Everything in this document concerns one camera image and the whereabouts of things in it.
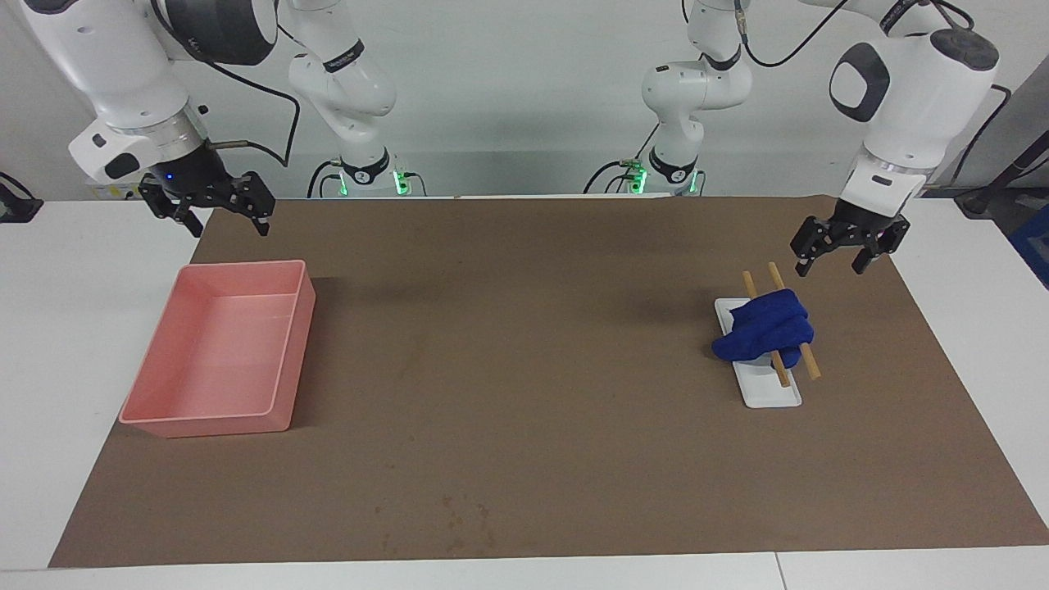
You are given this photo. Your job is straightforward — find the black right base cable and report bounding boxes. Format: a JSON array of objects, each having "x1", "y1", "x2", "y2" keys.
[{"x1": 307, "y1": 160, "x2": 345, "y2": 197}]

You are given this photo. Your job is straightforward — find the black left base cable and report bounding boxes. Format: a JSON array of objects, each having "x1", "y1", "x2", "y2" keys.
[{"x1": 584, "y1": 123, "x2": 658, "y2": 195}]

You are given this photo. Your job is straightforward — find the blue towel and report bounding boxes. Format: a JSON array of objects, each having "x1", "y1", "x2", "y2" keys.
[{"x1": 711, "y1": 288, "x2": 815, "y2": 370}]

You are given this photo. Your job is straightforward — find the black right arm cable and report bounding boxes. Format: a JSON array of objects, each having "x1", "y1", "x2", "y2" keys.
[{"x1": 152, "y1": 0, "x2": 302, "y2": 167}]

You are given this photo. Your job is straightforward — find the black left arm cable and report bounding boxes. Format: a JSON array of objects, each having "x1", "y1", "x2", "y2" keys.
[{"x1": 733, "y1": 0, "x2": 1013, "y2": 185}]

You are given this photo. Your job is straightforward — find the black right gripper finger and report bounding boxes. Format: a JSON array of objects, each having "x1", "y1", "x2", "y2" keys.
[
  {"x1": 215, "y1": 170, "x2": 275, "y2": 237},
  {"x1": 138, "y1": 176, "x2": 204, "y2": 238}
]

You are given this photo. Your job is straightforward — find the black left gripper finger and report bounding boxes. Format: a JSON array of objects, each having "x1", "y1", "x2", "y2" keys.
[
  {"x1": 852, "y1": 217, "x2": 910, "y2": 275},
  {"x1": 791, "y1": 217, "x2": 841, "y2": 275}
]

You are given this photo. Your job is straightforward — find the brown paper mat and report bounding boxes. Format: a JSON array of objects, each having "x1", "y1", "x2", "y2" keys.
[{"x1": 48, "y1": 195, "x2": 1049, "y2": 569}]

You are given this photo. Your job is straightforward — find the black clamp mount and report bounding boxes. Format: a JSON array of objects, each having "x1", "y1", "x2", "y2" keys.
[{"x1": 0, "y1": 172, "x2": 43, "y2": 224}]

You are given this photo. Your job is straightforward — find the white towel rack tray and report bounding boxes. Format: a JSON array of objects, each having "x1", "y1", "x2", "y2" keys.
[{"x1": 715, "y1": 297, "x2": 802, "y2": 409}]

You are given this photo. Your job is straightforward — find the wooden rod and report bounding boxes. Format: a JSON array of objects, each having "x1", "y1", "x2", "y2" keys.
[
  {"x1": 742, "y1": 271, "x2": 791, "y2": 388},
  {"x1": 768, "y1": 262, "x2": 821, "y2": 380}
]

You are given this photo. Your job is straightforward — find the black stand leg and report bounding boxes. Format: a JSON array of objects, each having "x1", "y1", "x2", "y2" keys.
[{"x1": 955, "y1": 131, "x2": 1049, "y2": 218}]

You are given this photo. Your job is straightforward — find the black base cable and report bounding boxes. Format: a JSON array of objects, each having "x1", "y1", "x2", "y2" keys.
[
  {"x1": 584, "y1": 123, "x2": 658, "y2": 195},
  {"x1": 307, "y1": 160, "x2": 345, "y2": 197}
]

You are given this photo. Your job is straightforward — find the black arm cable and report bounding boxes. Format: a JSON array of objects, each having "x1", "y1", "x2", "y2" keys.
[
  {"x1": 733, "y1": 0, "x2": 1013, "y2": 185},
  {"x1": 152, "y1": 0, "x2": 302, "y2": 167}
]

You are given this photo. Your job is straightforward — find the pink plastic bin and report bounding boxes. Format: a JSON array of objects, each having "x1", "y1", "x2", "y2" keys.
[{"x1": 119, "y1": 260, "x2": 316, "y2": 438}]

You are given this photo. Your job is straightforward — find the blue crate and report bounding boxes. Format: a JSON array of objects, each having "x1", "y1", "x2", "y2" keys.
[{"x1": 1010, "y1": 203, "x2": 1049, "y2": 289}]

